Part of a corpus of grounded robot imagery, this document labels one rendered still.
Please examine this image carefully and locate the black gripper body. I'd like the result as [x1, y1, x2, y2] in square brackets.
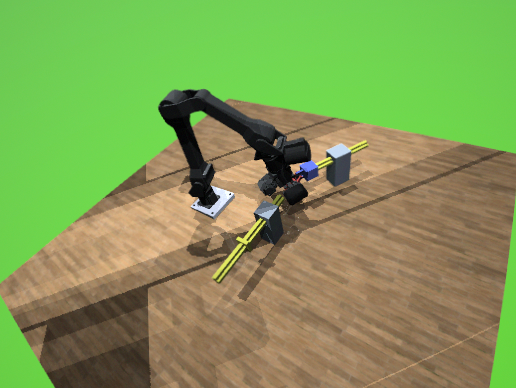
[266, 163, 308, 205]

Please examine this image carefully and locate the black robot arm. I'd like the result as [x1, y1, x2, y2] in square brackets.
[158, 89, 311, 209]

